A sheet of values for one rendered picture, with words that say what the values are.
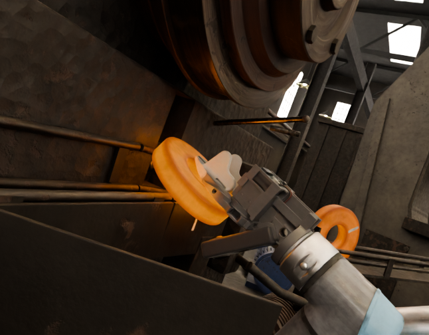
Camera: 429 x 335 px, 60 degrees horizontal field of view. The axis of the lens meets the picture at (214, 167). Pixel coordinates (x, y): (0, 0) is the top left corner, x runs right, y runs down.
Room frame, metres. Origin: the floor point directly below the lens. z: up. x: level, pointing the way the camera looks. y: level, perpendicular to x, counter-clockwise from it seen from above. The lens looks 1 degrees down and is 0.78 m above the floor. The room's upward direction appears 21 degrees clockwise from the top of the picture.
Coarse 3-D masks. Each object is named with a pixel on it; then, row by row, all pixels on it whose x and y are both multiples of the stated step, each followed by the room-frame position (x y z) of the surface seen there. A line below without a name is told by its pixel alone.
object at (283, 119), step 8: (224, 120) 0.73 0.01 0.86; (232, 120) 0.71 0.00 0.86; (240, 120) 0.70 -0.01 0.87; (248, 120) 0.69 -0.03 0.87; (256, 120) 0.68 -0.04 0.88; (264, 120) 0.67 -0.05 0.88; (272, 120) 0.66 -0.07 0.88; (280, 120) 0.65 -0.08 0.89; (288, 120) 0.64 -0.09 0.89; (296, 120) 0.63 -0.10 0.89; (304, 120) 0.62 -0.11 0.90; (272, 128) 0.64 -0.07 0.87; (280, 128) 0.63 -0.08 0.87; (296, 136) 0.62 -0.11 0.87
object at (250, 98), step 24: (168, 0) 0.48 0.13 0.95; (192, 0) 0.46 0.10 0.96; (216, 0) 0.47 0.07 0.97; (192, 24) 0.49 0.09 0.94; (216, 24) 0.48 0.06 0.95; (192, 48) 0.52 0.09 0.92; (216, 48) 0.50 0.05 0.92; (216, 72) 0.52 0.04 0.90; (240, 96) 0.60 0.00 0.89; (264, 96) 0.67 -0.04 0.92
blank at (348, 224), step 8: (328, 208) 0.92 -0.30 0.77; (336, 208) 0.92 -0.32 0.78; (344, 208) 0.93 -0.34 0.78; (320, 216) 0.91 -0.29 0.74; (328, 216) 0.91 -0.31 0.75; (336, 216) 0.92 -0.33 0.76; (344, 216) 0.93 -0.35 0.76; (352, 216) 0.94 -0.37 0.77; (320, 224) 0.90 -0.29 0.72; (328, 224) 0.92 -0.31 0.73; (336, 224) 0.93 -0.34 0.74; (344, 224) 0.94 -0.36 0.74; (352, 224) 0.95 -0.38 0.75; (320, 232) 0.91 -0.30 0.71; (344, 232) 0.95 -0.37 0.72; (352, 232) 0.95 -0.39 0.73; (336, 240) 0.97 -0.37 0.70; (344, 240) 0.95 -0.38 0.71; (352, 240) 0.96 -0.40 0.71; (344, 248) 0.95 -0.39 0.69; (352, 248) 0.96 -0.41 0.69; (344, 256) 0.96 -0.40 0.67
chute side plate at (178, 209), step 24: (24, 216) 0.32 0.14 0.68; (48, 216) 0.35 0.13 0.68; (72, 216) 0.37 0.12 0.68; (96, 216) 0.40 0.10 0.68; (120, 216) 0.43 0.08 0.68; (144, 216) 0.47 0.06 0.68; (168, 216) 0.52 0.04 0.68; (192, 216) 0.58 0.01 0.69; (96, 240) 0.41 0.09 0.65; (120, 240) 0.45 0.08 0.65; (144, 240) 0.49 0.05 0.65; (168, 240) 0.54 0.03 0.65; (192, 240) 0.60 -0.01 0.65
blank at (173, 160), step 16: (160, 144) 0.57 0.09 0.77; (176, 144) 0.58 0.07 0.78; (160, 160) 0.53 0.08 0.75; (176, 160) 0.53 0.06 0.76; (192, 160) 0.60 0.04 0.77; (160, 176) 0.52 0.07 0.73; (176, 176) 0.51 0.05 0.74; (192, 176) 0.54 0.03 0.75; (176, 192) 0.51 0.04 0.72; (192, 192) 0.51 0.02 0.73; (208, 192) 0.55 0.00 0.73; (192, 208) 0.52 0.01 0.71; (208, 208) 0.52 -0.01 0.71; (208, 224) 0.55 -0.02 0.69
